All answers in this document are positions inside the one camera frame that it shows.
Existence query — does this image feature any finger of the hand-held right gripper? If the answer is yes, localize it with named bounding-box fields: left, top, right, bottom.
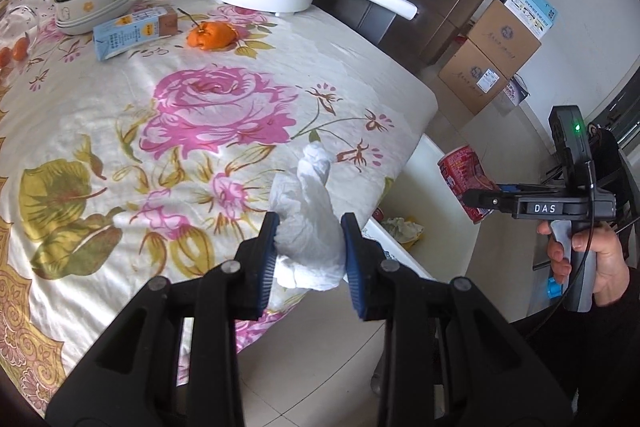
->
left=462, top=187, right=523, bottom=210

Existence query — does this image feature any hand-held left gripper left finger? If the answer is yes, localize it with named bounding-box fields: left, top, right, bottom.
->
left=45, top=212, right=282, bottom=427

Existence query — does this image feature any blue and white product box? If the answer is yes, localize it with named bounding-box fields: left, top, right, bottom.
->
left=502, top=0, right=558, bottom=40

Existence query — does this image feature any red drink can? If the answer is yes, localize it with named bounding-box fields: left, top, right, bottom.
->
left=437, top=145, right=501, bottom=225

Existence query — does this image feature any white tissue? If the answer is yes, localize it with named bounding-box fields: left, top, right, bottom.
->
left=267, top=142, right=348, bottom=293

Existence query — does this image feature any cardboard box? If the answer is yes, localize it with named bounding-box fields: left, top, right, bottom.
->
left=438, top=41, right=521, bottom=116
left=467, top=0, right=542, bottom=80

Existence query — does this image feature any white plastic bin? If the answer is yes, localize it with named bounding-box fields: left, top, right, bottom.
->
left=362, top=134, right=493, bottom=283

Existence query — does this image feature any orange peel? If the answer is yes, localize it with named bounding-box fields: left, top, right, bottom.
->
left=186, top=21, right=238, bottom=51

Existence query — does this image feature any yellow crumpled wrapper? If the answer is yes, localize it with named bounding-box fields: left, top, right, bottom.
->
left=382, top=217, right=426, bottom=250

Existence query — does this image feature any clear glass jar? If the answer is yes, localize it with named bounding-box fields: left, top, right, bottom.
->
left=0, top=5, right=40, bottom=48

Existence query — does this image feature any blue and brown milk carton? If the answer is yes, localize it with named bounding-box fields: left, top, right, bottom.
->
left=92, top=6, right=180, bottom=62

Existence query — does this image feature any person's right forearm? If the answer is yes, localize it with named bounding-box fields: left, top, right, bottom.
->
left=510, top=267, right=640, bottom=427

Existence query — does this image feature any person's right hand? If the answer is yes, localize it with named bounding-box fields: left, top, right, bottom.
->
left=537, top=219, right=632, bottom=308

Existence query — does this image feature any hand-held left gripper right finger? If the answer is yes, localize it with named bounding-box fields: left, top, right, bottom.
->
left=340, top=213, right=573, bottom=427

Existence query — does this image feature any floral tablecloth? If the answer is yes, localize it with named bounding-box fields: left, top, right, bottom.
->
left=0, top=0, right=438, bottom=408

